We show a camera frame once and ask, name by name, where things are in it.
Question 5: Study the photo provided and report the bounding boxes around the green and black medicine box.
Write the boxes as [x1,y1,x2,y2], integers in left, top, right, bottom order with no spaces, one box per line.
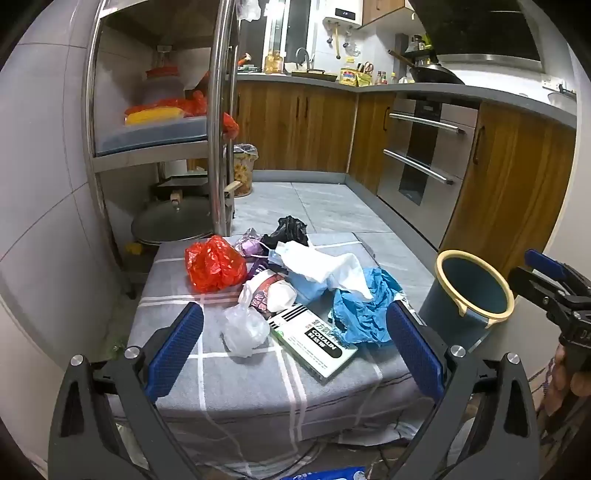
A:
[270,305,360,384]

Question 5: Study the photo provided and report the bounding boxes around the person's right hand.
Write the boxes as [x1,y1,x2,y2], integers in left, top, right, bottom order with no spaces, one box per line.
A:
[542,344,591,416]

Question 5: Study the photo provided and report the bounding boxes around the stainless steel rack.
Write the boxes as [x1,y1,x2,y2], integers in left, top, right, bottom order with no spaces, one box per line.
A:
[85,0,241,296]

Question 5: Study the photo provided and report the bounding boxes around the yellow packet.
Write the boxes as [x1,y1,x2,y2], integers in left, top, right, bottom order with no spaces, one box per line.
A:
[124,106,185,126]

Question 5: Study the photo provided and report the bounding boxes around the red plastic bag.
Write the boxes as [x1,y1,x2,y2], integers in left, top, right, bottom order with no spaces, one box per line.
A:
[185,235,247,294]

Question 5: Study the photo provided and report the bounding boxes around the wooden cabinet panel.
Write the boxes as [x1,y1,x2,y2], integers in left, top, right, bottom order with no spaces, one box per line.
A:
[438,102,578,278]

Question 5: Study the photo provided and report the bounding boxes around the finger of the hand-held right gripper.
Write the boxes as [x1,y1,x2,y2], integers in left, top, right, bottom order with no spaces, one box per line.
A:
[508,267,579,318]
[524,249,591,297]

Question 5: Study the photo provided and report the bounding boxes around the white tissue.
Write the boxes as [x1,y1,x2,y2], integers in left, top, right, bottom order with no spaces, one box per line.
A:
[281,242,374,302]

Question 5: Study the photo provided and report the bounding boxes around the clear plastic bag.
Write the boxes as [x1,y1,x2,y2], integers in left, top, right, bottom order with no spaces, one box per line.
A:
[223,302,271,358]

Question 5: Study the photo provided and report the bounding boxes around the stainless steel oven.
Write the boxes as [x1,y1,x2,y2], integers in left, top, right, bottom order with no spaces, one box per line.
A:
[376,92,478,224]

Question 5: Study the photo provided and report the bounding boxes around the white water heater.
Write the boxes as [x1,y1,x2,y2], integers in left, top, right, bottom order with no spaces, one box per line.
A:
[323,4,363,31]

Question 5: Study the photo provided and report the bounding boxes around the black plastic bag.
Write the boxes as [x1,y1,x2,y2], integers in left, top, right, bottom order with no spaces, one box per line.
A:
[263,215,309,247]

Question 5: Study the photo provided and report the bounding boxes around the blue bin with yellow rim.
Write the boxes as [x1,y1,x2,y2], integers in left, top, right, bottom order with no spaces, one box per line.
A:
[418,250,515,356]

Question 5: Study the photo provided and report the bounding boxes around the blue tray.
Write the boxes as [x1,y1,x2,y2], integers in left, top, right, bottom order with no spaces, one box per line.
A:
[95,115,208,155]

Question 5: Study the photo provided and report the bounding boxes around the black pan with wooden handle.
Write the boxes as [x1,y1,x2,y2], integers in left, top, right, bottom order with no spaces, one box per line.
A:
[154,173,243,200]

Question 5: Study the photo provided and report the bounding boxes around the floral bin with plastic liner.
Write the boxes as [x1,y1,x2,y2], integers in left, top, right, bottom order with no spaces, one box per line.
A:
[232,144,258,197]

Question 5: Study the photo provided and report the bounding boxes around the grey checked blanket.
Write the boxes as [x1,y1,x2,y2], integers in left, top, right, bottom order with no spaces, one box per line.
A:
[108,231,435,446]

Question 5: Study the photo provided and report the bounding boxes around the purple wrapper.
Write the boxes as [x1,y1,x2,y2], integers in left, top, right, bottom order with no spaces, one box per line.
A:
[235,227,269,278]

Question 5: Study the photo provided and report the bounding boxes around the blue printed packet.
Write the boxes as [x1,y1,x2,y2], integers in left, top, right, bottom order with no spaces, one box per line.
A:
[277,466,366,480]

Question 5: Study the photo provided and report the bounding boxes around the black wok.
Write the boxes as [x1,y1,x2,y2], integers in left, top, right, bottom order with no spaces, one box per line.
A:
[409,65,465,86]

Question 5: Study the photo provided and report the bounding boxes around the yellow food packages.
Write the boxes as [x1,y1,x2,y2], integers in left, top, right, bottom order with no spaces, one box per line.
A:
[340,67,372,88]

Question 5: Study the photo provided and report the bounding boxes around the glass pot lid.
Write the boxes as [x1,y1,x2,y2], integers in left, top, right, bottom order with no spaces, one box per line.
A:
[131,203,218,245]

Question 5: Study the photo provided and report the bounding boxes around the wooden kitchen cabinets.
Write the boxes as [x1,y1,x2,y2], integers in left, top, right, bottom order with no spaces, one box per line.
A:
[233,80,398,195]

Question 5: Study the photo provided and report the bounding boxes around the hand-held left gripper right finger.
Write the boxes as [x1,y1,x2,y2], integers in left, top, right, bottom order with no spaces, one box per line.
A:
[385,300,541,480]

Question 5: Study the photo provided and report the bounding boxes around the black range hood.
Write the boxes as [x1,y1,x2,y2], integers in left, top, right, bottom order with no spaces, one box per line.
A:
[406,0,546,70]

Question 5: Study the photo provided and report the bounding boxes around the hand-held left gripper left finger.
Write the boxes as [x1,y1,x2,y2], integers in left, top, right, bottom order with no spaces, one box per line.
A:
[48,302,205,480]

